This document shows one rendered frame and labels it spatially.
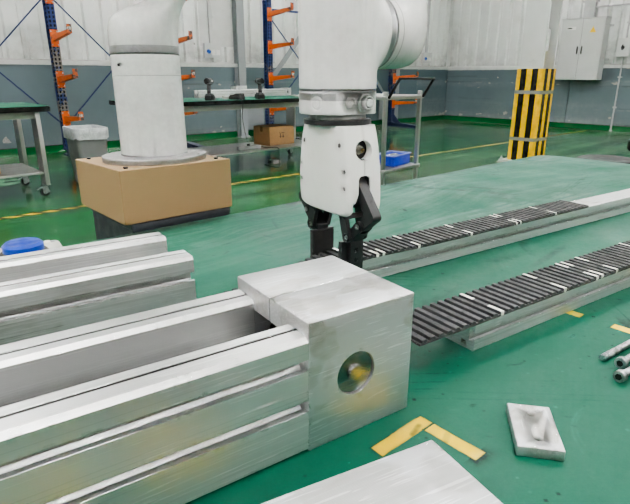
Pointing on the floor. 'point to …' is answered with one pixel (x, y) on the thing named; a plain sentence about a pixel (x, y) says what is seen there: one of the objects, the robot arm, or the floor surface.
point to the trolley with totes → (393, 160)
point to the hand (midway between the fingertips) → (335, 250)
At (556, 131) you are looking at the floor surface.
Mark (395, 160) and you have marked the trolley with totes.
